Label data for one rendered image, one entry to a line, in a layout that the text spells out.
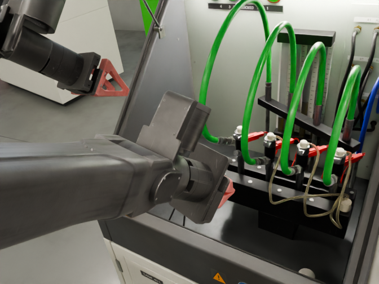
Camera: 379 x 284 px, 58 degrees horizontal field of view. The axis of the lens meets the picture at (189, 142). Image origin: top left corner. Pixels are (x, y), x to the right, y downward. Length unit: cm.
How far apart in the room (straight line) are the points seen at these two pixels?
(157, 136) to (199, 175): 9
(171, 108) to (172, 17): 74
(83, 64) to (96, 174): 37
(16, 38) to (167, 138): 30
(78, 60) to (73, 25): 305
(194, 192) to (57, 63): 30
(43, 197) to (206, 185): 28
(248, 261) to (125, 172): 56
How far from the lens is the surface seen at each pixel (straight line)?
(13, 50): 58
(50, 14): 60
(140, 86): 101
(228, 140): 80
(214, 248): 83
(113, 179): 27
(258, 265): 80
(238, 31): 110
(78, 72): 60
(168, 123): 38
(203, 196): 47
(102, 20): 386
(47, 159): 23
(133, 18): 571
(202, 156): 49
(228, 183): 49
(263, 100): 105
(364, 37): 100
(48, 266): 222
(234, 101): 120
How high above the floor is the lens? 161
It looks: 35 degrees down
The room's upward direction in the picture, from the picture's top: 7 degrees counter-clockwise
